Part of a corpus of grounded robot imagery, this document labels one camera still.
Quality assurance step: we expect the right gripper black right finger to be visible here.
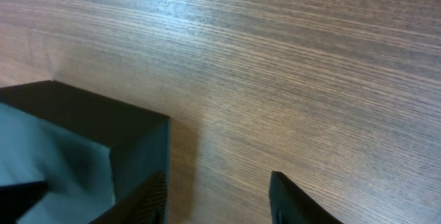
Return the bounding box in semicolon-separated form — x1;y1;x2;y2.
269;171;342;224

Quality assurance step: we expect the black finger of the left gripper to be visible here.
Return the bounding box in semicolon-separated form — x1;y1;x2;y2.
1;181;48;224

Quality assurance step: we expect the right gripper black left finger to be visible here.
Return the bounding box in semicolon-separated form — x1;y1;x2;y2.
90;171;167;224

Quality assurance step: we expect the dark green box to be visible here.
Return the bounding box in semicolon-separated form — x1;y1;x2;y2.
1;81;170;223

